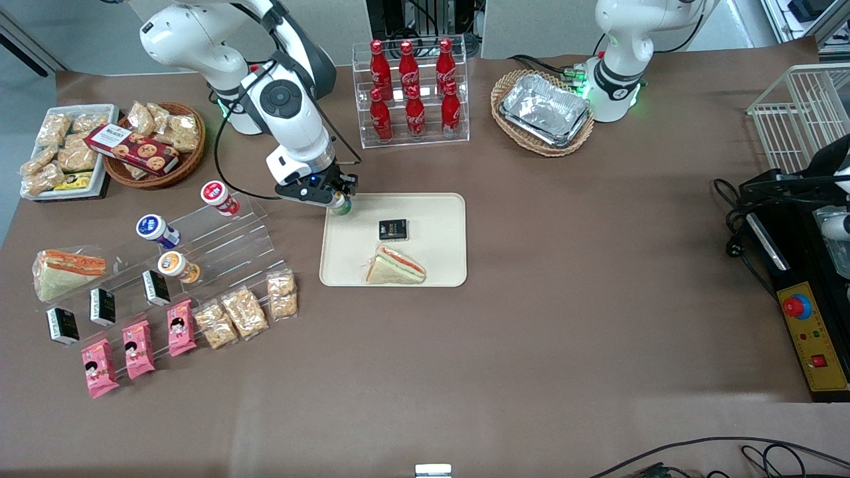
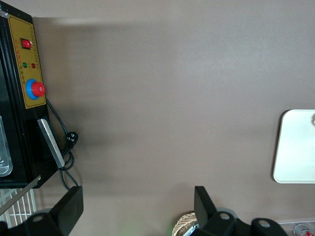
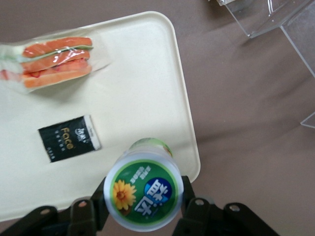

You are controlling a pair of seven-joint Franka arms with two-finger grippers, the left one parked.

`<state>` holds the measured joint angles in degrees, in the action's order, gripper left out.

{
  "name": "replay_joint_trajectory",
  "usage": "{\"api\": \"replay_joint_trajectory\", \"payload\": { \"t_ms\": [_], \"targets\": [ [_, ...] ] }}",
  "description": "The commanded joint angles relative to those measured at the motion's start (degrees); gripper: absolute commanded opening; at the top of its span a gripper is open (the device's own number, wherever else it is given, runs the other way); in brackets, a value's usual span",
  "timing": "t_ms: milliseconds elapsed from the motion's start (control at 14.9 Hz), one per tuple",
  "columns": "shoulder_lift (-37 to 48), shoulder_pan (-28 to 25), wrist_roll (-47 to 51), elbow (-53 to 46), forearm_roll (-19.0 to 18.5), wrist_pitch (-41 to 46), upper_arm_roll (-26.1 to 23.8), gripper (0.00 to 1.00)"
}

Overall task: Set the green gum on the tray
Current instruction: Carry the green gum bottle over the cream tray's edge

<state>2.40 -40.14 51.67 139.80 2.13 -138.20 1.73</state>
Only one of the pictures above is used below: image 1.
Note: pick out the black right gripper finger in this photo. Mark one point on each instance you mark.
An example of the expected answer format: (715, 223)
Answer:
(348, 184)
(332, 200)

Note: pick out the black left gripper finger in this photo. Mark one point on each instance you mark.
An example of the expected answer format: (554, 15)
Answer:
(777, 182)
(783, 196)

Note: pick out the green gum bottle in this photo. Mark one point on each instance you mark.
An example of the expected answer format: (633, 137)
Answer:
(343, 207)

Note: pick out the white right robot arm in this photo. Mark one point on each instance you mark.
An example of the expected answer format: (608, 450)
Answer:
(285, 99)

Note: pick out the red gum bottle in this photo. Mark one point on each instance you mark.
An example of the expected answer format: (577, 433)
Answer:
(218, 196)

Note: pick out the beige plastic tray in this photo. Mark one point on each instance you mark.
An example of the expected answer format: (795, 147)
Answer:
(438, 219)

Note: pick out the orange gum bottle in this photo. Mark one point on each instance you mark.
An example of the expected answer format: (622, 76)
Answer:
(176, 265)

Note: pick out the blue gum bottle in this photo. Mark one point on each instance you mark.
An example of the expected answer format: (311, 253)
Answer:
(156, 230)

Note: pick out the aluminium foil tray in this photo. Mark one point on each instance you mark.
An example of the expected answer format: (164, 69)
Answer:
(544, 109)

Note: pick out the small black box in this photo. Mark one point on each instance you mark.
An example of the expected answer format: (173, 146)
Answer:
(63, 326)
(103, 307)
(393, 230)
(157, 288)

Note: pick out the red cola bottle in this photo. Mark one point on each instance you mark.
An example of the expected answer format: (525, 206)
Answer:
(381, 119)
(451, 113)
(408, 70)
(416, 116)
(445, 66)
(380, 70)

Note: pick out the wrapped triangle sandwich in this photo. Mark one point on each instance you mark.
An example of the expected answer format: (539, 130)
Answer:
(66, 272)
(392, 269)

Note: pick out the clear acrylic stepped stand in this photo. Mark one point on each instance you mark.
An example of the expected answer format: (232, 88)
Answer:
(232, 242)

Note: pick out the clear acrylic bottle rack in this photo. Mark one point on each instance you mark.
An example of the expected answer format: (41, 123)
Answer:
(428, 133)

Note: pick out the clear bag of crackers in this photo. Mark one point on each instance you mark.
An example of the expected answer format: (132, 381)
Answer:
(45, 179)
(282, 295)
(244, 312)
(53, 129)
(141, 118)
(38, 160)
(159, 116)
(76, 156)
(182, 133)
(216, 325)
(89, 122)

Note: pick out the round wicker basket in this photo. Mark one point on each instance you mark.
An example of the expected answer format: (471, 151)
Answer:
(189, 162)

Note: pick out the black yellow control box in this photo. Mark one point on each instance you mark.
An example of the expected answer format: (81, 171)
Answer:
(813, 345)

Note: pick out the black equipment rack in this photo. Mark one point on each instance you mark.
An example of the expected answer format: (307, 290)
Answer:
(385, 16)

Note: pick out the dark red cookie box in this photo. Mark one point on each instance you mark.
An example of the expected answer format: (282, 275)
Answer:
(133, 149)

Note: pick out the oval wicker basket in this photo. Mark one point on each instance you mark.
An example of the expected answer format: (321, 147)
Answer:
(505, 89)

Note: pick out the pink snack pack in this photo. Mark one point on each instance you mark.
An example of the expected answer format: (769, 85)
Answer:
(99, 369)
(180, 328)
(139, 350)

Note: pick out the white rectangular dish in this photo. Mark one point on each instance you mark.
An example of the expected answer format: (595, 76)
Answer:
(103, 113)

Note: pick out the yellow snack pack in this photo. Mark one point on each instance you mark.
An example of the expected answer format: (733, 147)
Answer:
(74, 181)

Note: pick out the small white grey device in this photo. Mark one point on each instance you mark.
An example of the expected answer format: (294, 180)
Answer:
(433, 471)

